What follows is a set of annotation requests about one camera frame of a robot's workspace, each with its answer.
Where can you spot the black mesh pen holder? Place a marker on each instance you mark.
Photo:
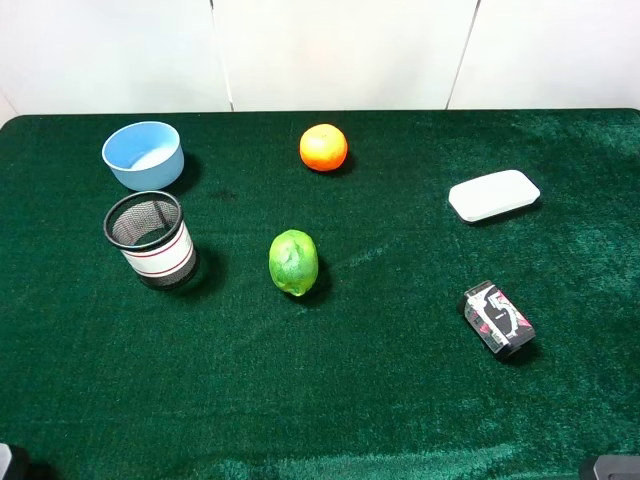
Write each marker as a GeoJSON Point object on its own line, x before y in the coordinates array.
{"type": "Point", "coordinates": [149, 230]}

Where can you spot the green table cloth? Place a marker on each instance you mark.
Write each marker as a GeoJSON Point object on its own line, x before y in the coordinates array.
{"type": "Point", "coordinates": [373, 373]}

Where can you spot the white rectangular case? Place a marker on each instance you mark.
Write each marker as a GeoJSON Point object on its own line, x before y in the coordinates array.
{"type": "Point", "coordinates": [492, 194]}

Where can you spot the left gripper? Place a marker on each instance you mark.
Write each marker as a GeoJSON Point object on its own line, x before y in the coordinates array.
{"type": "Point", "coordinates": [14, 462]}

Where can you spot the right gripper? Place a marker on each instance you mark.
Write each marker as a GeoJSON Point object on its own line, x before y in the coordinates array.
{"type": "Point", "coordinates": [610, 467]}

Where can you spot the light blue bowl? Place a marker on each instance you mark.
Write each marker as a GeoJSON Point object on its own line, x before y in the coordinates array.
{"type": "Point", "coordinates": [145, 155]}

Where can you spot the black gum box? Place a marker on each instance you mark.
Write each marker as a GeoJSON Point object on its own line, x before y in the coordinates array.
{"type": "Point", "coordinates": [501, 326]}

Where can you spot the orange fruit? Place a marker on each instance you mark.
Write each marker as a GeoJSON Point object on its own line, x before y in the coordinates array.
{"type": "Point", "coordinates": [323, 147]}

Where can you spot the green lime fruit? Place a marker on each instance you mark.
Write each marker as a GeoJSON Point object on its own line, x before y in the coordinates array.
{"type": "Point", "coordinates": [293, 262]}

